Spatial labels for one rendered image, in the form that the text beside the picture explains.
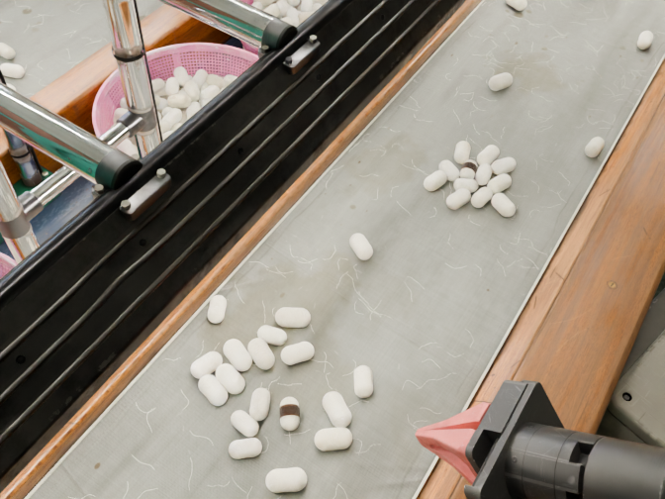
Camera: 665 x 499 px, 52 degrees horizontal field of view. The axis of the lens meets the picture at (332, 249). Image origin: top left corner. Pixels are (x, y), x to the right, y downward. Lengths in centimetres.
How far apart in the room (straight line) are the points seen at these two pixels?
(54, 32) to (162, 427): 66
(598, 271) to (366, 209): 28
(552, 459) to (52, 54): 88
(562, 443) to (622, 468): 4
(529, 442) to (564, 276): 36
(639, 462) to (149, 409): 46
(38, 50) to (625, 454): 93
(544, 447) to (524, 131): 60
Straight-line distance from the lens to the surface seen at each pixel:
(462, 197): 87
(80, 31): 114
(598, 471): 47
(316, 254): 80
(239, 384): 70
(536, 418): 53
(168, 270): 40
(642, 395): 114
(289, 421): 68
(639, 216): 92
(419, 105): 100
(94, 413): 72
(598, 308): 81
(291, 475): 66
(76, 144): 40
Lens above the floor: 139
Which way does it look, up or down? 54 degrees down
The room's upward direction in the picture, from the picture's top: 6 degrees clockwise
